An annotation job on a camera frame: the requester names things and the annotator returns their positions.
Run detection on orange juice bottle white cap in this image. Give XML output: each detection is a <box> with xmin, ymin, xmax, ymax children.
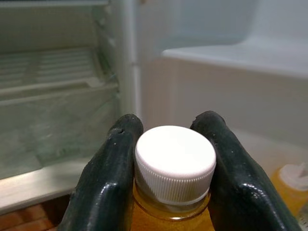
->
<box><xmin>131</xmin><ymin>125</ymin><xmax>218</xmax><ymax>231</ymax></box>
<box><xmin>270</xmin><ymin>162</ymin><xmax>308</xmax><ymax>218</ymax></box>

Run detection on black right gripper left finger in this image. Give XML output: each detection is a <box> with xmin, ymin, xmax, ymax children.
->
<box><xmin>56</xmin><ymin>113</ymin><xmax>145</xmax><ymax>231</ymax></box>

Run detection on clear fridge crisper drawer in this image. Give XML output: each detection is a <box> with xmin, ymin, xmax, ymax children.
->
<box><xmin>0</xmin><ymin>81</ymin><xmax>121</xmax><ymax>179</ymax></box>

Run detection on white fridge door shelf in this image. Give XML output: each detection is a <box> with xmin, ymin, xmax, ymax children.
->
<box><xmin>161</xmin><ymin>36</ymin><xmax>308</xmax><ymax>79</ymax></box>

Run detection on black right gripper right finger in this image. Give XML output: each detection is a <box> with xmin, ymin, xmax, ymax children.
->
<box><xmin>189</xmin><ymin>110</ymin><xmax>303</xmax><ymax>231</ymax></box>

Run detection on grey fridge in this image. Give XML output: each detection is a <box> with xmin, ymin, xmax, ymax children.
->
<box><xmin>0</xmin><ymin>0</ymin><xmax>308</xmax><ymax>216</ymax></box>

